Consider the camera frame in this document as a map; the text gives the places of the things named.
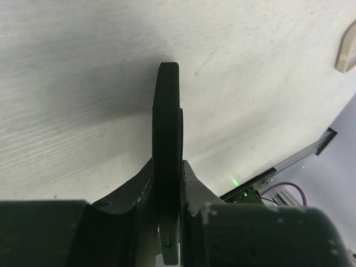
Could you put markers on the beige phone case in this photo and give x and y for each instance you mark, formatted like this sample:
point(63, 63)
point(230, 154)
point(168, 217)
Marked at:
point(346, 53)

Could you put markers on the aluminium front rail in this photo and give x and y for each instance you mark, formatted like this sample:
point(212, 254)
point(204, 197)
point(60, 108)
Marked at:
point(273, 186)

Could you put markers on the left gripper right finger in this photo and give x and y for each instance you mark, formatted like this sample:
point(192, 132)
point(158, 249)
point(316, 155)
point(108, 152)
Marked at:
point(214, 233)

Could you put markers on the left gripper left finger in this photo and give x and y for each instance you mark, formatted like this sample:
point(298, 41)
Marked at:
point(117, 230)

